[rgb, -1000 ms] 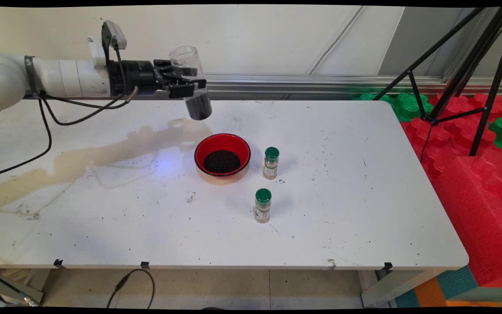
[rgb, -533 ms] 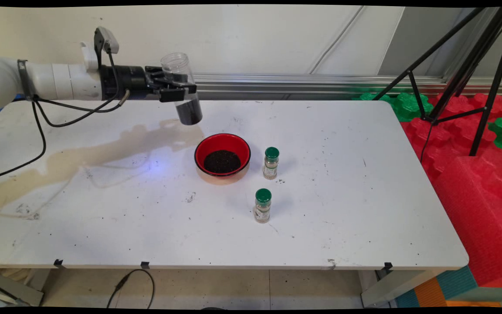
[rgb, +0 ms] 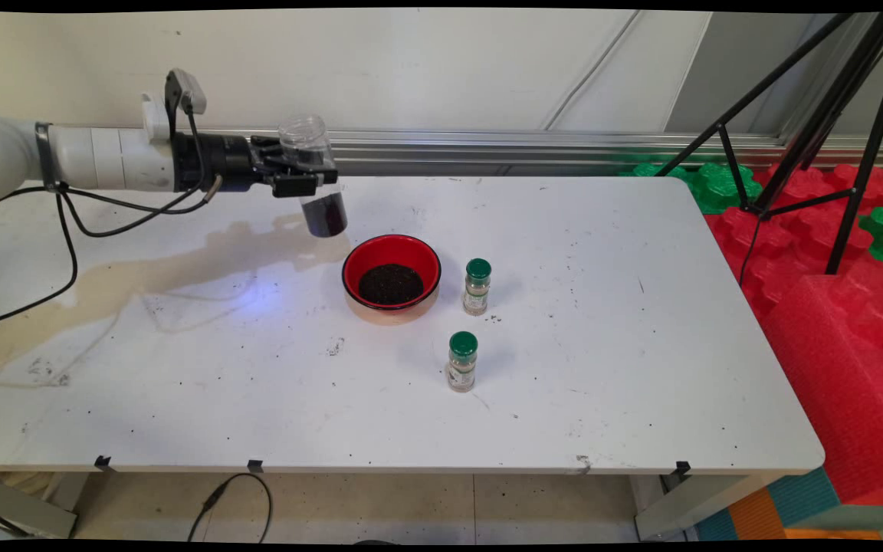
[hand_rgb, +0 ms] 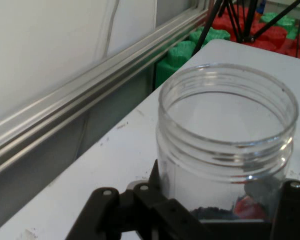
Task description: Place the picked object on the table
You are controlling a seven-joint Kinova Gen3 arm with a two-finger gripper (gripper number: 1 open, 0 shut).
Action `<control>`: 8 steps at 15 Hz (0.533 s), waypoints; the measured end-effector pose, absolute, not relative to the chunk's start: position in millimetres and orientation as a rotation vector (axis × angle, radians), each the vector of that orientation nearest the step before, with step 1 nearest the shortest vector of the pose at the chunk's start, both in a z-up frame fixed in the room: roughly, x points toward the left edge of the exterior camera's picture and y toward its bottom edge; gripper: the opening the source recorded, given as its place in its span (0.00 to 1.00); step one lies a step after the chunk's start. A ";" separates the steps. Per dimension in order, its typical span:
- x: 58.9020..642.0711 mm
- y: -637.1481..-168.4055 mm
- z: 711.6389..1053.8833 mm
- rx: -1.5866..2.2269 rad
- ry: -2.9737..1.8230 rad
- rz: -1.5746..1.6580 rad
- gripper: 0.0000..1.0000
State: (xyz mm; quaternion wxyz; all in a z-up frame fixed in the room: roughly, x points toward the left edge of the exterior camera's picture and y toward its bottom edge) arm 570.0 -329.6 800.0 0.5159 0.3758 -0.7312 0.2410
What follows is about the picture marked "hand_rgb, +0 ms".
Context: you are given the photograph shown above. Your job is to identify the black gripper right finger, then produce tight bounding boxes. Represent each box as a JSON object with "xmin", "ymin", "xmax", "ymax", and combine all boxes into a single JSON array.
[{"xmin": 269, "ymin": 179, "xmax": 300, "ymax": 240}]

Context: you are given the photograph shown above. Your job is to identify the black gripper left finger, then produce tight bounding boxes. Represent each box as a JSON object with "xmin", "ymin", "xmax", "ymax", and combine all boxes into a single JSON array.
[{"xmin": 64, "ymin": 159, "xmax": 208, "ymax": 240}]

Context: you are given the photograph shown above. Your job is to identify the clear plastic jar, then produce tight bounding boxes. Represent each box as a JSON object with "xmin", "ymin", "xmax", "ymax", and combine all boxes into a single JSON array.
[{"xmin": 156, "ymin": 62, "xmax": 300, "ymax": 223}]

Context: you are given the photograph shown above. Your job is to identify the black seeds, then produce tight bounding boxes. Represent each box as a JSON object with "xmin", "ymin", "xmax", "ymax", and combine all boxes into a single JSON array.
[{"xmin": 189, "ymin": 206, "xmax": 235, "ymax": 221}]

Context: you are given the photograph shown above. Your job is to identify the red foam puzzle mat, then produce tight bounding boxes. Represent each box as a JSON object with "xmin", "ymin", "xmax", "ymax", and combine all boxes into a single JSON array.
[{"xmin": 212, "ymin": 3, "xmax": 300, "ymax": 62}]

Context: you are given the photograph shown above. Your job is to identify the black tripod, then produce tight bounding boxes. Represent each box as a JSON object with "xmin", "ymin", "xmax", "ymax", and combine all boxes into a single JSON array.
[{"xmin": 191, "ymin": 0, "xmax": 300, "ymax": 57}]

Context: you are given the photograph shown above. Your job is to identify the white wall conduit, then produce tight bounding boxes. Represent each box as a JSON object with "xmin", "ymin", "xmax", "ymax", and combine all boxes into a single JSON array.
[{"xmin": 96, "ymin": 0, "xmax": 121, "ymax": 61}]

